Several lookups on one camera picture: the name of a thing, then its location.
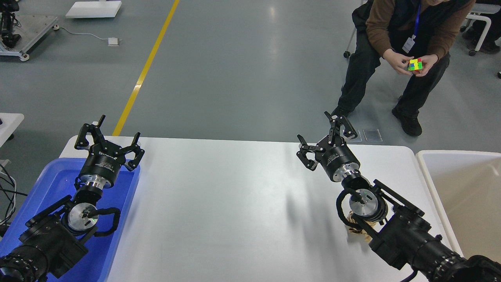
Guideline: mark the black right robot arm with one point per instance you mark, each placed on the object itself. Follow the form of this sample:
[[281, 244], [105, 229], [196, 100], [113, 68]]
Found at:
[[399, 233]]

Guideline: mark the white flat board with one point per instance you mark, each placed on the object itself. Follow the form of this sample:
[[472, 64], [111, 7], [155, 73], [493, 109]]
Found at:
[[94, 9]]

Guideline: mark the white chair frame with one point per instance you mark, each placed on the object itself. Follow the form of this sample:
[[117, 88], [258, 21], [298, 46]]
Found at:
[[474, 32]]

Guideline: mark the colourful puzzle cube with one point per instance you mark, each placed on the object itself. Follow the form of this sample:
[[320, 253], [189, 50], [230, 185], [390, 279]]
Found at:
[[415, 65]]

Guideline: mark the right metal floor plate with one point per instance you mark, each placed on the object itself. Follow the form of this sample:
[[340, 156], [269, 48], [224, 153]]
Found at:
[[373, 135]]

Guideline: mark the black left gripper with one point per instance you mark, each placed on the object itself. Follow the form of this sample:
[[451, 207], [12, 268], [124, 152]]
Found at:
[[102, 163]]

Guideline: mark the white plastic bin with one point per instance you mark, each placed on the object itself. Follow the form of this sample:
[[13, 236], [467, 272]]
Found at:
[[466, 190]]

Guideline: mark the person's left hand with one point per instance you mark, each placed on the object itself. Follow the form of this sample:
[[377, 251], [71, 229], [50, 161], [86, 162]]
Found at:
[[427, 62]]

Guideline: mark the person's right hand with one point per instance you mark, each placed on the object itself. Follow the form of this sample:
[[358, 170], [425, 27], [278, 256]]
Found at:
[[398, 61]]

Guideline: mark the white side table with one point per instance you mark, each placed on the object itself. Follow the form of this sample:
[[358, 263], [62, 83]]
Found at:
[[10, 123]]

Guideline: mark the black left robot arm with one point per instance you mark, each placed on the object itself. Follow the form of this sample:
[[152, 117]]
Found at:
[[54, 241]]

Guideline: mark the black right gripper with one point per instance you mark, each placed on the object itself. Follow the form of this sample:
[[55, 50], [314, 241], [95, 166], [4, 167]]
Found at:
[[337, 158]]

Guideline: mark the seated person dark clothes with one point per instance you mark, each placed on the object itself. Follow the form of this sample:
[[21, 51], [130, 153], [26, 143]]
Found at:
[[413, 28]]

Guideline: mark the brown paper ball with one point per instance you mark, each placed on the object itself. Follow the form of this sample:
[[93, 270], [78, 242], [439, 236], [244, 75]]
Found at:
[[357, 229]]

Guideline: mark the white floor power box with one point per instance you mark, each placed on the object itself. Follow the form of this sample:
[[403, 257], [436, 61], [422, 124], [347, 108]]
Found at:
[[113, 42]]

